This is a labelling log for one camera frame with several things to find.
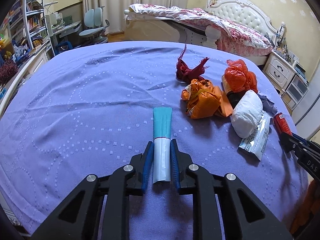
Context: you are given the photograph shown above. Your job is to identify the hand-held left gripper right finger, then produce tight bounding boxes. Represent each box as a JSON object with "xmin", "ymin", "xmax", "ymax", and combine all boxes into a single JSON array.
[{"xmin": 169, "ymin": 139, "xmax": 293, "ymax": 240}]

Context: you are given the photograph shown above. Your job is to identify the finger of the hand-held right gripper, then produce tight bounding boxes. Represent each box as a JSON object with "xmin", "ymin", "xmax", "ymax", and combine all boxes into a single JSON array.
[
  {"xmin": 279, "ymin": 131, "xmax": 304, "ymax": 156},
  {"xmin": 291, "ymin": 134, "xmax": 320, "ymax": 153}
]

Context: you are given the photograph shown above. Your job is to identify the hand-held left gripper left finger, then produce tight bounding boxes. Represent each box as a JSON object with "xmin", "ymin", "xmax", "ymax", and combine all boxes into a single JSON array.
[{"xmin": 31, "ymin": 141, "xmax": 154, "ymax": 240}]

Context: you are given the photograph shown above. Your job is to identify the red can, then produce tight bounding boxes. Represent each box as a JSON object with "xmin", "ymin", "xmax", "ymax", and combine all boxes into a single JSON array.
[{"xmin": 273, "ymin": 113, "xmax": 292, "ymax": 137}]

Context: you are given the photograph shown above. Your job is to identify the teal squeeze tube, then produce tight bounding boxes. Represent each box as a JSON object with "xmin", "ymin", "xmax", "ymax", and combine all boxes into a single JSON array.
[{"xmin": 152, "ymin": 107, "xmax": 173, "ymax": 184}]

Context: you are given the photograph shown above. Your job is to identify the orange plastic bag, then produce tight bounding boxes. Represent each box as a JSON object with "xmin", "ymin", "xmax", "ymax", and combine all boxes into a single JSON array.
[{"xmin": 181, "ymin": 79, "xmax": 234, "ymax": 119}]

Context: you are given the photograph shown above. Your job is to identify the red-orange plastic bag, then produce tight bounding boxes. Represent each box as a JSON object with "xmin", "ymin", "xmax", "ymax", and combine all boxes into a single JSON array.
[{"xmin": 223, "ymin": 59, "xmax": 258, "ymax": 94}]

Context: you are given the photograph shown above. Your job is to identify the dark red fringed cloth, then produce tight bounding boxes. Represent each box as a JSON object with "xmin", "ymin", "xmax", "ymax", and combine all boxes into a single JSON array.
[{"xmin": 176, "ymin": 44, "xmax": 210, "ymax": 83}]

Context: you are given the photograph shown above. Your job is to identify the silver foil packet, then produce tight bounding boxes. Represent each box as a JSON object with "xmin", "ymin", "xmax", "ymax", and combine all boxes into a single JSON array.
[{"xmin": 237, "ymin": 112, "xmax": 272, "ymax": 161}]

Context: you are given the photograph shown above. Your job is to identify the plastic drawer unit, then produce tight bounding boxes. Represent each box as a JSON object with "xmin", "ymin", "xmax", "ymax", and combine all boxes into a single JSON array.
[{"xmin": 281, "ymin": 74, "xmax": 309, "ymax": 109}]

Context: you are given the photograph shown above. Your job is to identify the white nightstand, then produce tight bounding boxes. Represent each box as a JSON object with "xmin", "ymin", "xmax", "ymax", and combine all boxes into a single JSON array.
[{"xmin": 264, "ymin": 50, "xmax": 298, "ymax": 93}]

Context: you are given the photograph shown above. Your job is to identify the purple bedsheet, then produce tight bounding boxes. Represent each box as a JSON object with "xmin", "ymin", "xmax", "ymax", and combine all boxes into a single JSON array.
[{"xmin": 0, "ymin": 41, "xmax": 310, "ymax": 240}]

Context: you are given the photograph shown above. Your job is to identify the pink floral quilt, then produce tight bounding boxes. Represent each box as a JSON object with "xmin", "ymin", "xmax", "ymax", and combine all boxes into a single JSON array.
[{"xmin": 127, "ymin": 3, "xmax": 273, "ymax": 57}]

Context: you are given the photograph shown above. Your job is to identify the white bed with floral quilt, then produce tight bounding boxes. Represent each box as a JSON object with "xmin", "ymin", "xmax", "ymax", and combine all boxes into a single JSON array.
[{"xmin": 124, "ymin": 0, "xmax": 279, "ymax": 65}]

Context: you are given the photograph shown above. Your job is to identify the blue plastic basket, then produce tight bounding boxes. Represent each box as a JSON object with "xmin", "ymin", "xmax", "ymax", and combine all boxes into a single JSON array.
[{"xmin": 56, "ymin": 41, "xmax": 74, "ymax": 53}]

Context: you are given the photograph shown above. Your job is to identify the light green desk chair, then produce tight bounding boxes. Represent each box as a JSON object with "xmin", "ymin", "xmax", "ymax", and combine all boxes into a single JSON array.
[{"xmin": 79, "ymin": 7, "xmax": 110, "ymax": 44}]

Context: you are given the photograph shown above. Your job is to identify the grey study desk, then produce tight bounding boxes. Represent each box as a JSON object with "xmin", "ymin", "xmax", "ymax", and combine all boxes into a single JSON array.
[{"xmin": 51, "ymin": 21, "xmax": 83, "ymax": 53}]

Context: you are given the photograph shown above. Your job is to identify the cream curtains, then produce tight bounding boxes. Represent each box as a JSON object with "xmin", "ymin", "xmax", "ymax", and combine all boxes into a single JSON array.
[{"xmin": 82, "ymin": 0, "xmax": 190, "ymax": 37}]

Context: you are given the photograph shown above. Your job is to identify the dark red fuzzy bundle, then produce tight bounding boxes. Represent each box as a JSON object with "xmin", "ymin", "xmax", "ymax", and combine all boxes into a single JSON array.
[{"xmin": 0, "ymin": 59, "xmax": 19, "ymax": 85}]

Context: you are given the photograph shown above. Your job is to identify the white bookshelf with books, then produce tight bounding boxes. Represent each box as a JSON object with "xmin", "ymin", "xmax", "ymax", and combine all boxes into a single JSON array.
[{"xmin": 7, "ymin": 0, "xmax": 54, "ymax": 58}]

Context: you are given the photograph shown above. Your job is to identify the white desk lamp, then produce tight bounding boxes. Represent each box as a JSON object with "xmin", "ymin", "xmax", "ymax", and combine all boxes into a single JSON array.
[{"xmin": 44, "ymin": 1, "xmax": 60, "ymax": 14}]

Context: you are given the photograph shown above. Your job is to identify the white curved bed rail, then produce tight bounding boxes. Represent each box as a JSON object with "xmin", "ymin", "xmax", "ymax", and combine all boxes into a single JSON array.
[{"xmin": 0, "ymin": 40, "xmax": 50, "ymax": 115}]

